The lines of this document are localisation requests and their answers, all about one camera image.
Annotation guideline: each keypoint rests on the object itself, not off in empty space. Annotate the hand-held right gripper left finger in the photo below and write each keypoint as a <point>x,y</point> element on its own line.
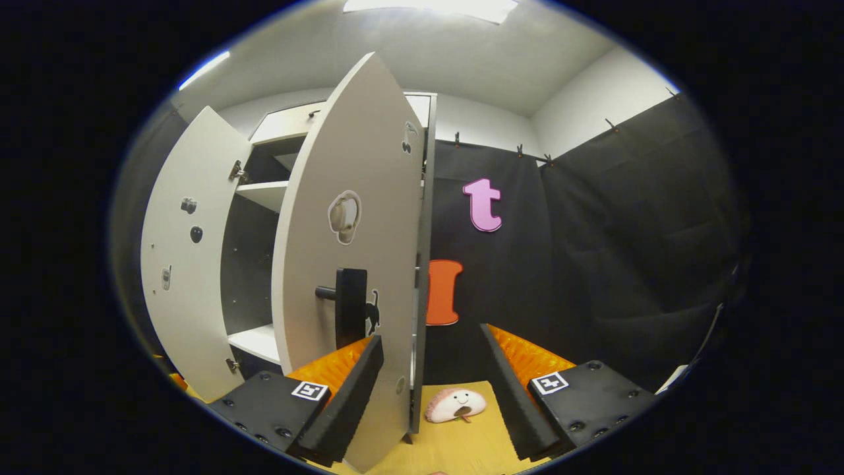
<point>346,409</point>

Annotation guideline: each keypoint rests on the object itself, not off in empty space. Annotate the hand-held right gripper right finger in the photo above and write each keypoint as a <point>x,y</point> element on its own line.
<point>511,402</point>

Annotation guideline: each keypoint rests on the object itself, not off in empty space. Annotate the white cabinet door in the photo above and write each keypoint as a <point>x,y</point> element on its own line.
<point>283,125</point>
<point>184,297</point>
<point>356,165</point>

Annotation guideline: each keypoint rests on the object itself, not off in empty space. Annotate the pink plush toy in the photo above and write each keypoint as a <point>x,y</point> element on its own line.
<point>455,402</point>

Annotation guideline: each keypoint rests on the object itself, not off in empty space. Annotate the white cabinet with grey interior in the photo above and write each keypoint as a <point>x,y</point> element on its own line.
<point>254,264</point>

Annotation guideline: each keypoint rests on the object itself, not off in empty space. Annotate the black backdrop cloth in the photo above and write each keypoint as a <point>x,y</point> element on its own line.
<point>626,251</point>

